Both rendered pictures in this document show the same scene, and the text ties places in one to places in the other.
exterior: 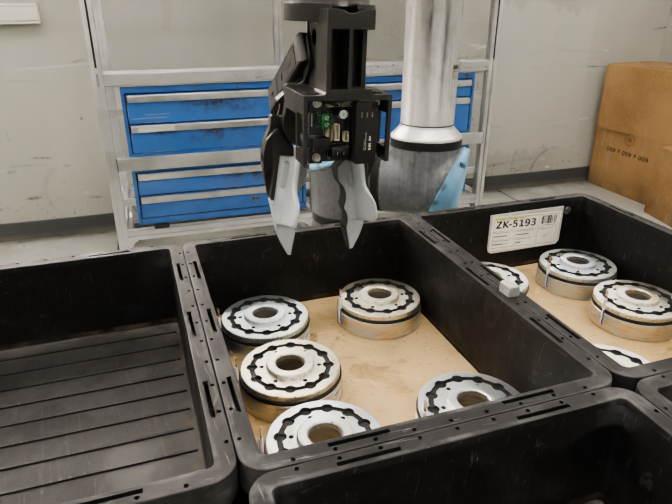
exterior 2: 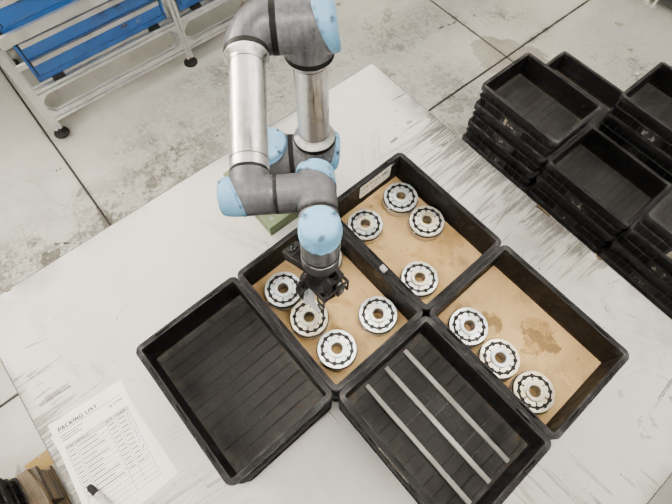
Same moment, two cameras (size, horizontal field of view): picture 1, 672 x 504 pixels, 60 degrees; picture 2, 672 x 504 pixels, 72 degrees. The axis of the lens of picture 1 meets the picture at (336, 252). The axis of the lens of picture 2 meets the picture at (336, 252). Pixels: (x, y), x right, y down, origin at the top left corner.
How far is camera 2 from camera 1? 85 cm
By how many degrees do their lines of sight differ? 44
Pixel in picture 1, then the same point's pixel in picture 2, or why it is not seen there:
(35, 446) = (236, 380)
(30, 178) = not seen: outside the picture
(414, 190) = not seen: hidden behind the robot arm
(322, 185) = not seen: hidden behind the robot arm
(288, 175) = (308, 294)
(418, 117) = (312, 138)
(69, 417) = (237, 364)
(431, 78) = (317, 123)
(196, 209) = (80, 52)
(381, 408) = (344, 317)
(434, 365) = (355, 285)
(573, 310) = (401, 226)
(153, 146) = (17, 15)
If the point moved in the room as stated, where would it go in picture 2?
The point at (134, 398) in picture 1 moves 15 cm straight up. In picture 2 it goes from (254, 346) to (244, 330)
